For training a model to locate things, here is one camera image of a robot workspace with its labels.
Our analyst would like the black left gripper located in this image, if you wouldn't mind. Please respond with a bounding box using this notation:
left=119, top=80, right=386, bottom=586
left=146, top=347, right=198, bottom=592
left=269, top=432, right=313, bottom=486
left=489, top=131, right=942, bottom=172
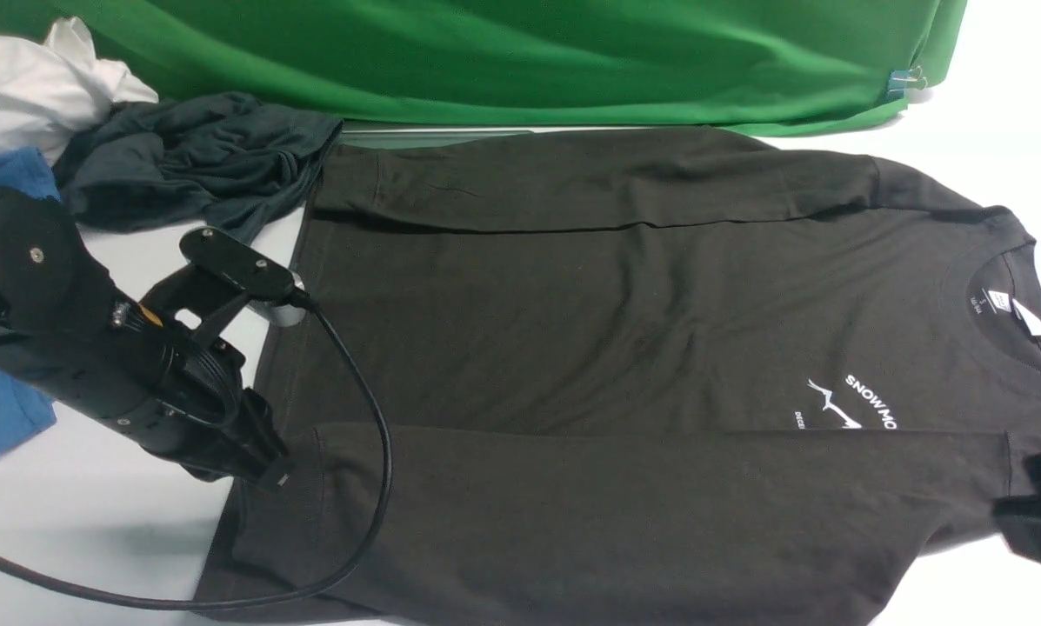
left=94, top=296, right=293, bottom=491

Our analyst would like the dark gray long-sleeve top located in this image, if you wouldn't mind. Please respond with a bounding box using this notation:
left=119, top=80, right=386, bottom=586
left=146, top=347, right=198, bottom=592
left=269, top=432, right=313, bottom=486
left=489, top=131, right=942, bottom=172
left=207, top=128, right=1041, bottom=625

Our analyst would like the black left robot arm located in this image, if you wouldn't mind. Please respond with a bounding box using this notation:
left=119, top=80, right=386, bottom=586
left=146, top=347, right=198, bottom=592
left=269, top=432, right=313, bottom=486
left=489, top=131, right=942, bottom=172
left=0, top=189, right=297, bottom=489

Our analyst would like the blue t-shirt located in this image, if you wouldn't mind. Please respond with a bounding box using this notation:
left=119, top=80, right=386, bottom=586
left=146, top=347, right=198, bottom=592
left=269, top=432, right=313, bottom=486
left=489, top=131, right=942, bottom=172
left=0, top=146, right=59, bottom=456

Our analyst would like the dark teal crumpled garment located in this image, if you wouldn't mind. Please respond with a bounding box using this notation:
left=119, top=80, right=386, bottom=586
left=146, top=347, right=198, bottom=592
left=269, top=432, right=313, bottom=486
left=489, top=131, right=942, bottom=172
left=52, top=92, right=342, bottom=244

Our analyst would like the white crumpled garment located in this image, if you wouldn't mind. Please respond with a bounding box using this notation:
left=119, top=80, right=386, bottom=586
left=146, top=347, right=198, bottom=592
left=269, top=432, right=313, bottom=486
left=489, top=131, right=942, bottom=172
left=0, top=17, right=158, bottom=162

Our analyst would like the blue binder clip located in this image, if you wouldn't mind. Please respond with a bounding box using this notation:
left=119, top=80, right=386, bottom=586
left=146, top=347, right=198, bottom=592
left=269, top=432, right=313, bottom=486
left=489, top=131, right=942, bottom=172
left=885, top=66, right=929, bottom=100

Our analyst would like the green backdrop cloth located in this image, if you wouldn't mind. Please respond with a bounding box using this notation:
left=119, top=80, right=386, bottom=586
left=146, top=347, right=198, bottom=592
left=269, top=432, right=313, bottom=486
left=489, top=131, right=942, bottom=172
left=0, top=1, right=968, bottom=137

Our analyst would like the black left camera cable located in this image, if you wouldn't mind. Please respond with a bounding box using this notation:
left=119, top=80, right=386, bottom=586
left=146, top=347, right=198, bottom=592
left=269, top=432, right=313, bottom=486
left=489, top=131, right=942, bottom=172
left=0, top=291, right=393, bottom=609

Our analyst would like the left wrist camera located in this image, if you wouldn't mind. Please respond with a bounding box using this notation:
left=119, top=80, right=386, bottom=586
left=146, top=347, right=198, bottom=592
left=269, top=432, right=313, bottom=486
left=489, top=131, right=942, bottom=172
left=142, top=227, right=308, bottom=346

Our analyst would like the table cable grommet tray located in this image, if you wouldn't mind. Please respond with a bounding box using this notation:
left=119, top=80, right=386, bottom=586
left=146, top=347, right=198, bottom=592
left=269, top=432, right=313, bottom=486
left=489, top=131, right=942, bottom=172
left=338, top=124, right=535, bottom=150

